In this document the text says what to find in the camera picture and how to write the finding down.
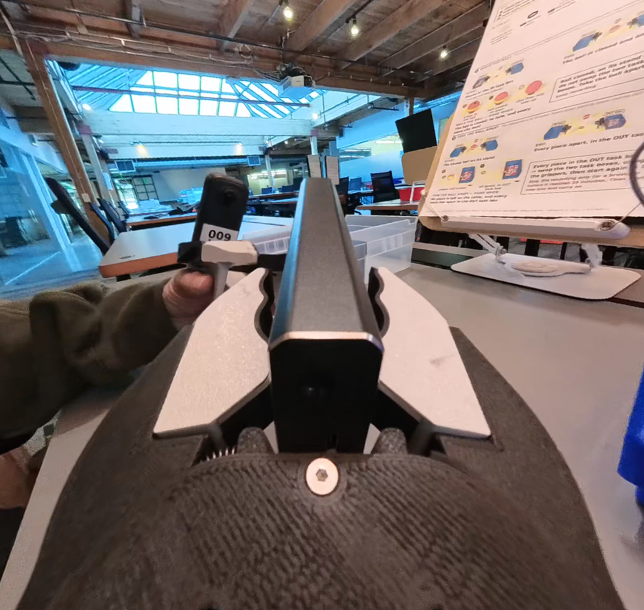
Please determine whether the printed instruction sheet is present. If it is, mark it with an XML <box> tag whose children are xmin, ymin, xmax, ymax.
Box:
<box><xmin>420</xmin><ymin>0</ymin><xmax>644</xmax><ymax>218</ymax></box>

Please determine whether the ceiling projector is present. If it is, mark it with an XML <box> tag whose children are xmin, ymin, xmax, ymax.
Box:
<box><xmin>278</xmin><ymin>69</ymin><xmax>315</xmax><ymax>98</ymax></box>

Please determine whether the person's left hand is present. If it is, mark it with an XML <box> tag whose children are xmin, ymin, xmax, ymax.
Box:
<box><xmin>162</xmin><ymin>268</ymin><xmax>222</xmax><ymax>331</ymax></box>

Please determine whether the tan board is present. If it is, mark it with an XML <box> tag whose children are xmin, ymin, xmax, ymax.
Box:
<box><xmin>401</xmin><ymin>146</ymin><xmax>438</xmax><ymax>203</ymax></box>

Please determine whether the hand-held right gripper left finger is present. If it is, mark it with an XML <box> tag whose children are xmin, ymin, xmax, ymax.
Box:
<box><xmin>151</xmin><ymin>267</ymin><xmax>276</xmax><ymax>451</ymax></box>

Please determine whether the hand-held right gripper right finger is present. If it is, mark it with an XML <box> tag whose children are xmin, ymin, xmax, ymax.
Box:
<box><xmin>367</xmin><ymin>266</ymin><xmax>492</xmax><ymax>456</ymax></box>

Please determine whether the black monitor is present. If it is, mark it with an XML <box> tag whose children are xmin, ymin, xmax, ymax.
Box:
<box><xmin>395</xmin><ymin>109</ymin><xmax>437</xmax><ymax>154</ymax></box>

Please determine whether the grey topped table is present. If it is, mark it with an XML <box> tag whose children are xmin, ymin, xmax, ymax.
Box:
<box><xmin>98</xmin><ymin>212</ymin><xmax>295</xmax><ymax>278</ymax></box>

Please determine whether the black angled stand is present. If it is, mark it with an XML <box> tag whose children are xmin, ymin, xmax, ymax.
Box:
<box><xmin>44</xmin><ymin>177</ymin><xmax>111</xmax><ymax>253</ymax></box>

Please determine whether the grey desk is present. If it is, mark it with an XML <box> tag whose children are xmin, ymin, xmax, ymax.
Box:
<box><xmin>0</xmin><ymin>260</ymin><xmax>644</xmax><ymax>610</ymax></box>

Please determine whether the black office chair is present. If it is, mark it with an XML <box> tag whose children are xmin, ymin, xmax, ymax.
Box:
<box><xmin>370</xmin><ymin>171</ymin><xmax>398</xmax><ymax>203</ymax></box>

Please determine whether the clear plastic bin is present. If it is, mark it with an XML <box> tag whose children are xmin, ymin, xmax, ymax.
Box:
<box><xmin>241</xmin><ymin>215</ymin><xmax>418</xmax><ymax>274</ymax></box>

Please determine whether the thin black cable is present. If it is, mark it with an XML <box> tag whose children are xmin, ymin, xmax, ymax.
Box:
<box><xmin>629</xmin><ymin>142</ymin><xmax>644</xmax><ymax>203</ymax></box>

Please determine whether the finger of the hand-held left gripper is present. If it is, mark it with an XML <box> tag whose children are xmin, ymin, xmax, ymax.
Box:
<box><xmin>200</xmin><ymin>241</ymin><xmax>259</xmax><ymax>300</ymax></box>

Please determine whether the wooden edged table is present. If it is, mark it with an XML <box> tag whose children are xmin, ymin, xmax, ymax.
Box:
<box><xmin>355</xmin><ymin>198</ymin><xmax>421</xmax><ymax>215</ymax></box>

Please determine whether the person's left forearm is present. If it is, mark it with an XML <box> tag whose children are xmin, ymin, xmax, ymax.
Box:
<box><xmin>0</xmin><ymin>280</ymin><xmax>177</xmax><ymax>440</ymax></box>

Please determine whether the blue plastic bin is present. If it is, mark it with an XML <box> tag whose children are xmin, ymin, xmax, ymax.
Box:
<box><xmin>618</xmin><ymin>384</ymin><xmax>644</xmax><ymax>505</ymax></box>

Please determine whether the wooden post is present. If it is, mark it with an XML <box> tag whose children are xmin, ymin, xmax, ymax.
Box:
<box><xmin>22</xmin><ymin>41</ymin><xmax>109</xmax><ymax>253</ymax></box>

